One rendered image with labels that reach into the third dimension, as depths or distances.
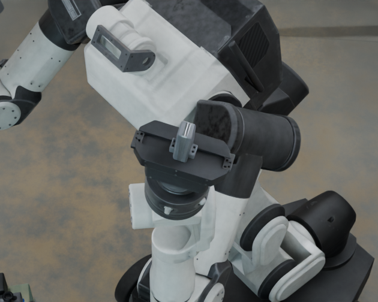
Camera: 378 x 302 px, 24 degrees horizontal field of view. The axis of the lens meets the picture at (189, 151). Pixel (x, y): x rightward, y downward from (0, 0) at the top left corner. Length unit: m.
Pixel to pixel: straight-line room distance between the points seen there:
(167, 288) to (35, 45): 0.58
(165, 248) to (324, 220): 1.26
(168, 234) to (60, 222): 1.65
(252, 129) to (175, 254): 0.24
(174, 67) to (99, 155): 1.65
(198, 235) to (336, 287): 1.37
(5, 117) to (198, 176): 0.75
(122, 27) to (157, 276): 0.40
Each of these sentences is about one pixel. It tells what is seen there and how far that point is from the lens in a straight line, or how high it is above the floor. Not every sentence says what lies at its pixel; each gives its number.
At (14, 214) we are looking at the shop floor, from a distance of 2.99.
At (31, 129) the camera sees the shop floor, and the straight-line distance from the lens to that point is 3.22.
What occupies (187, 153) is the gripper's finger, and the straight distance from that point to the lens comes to 1.04.
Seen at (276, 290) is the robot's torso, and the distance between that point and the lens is 2.42.
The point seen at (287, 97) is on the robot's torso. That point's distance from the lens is 1.81.
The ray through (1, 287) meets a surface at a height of 1.01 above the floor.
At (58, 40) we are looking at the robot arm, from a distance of 1.67.
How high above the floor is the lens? 2.39
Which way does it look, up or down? 51 degrees down
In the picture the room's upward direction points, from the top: straight up
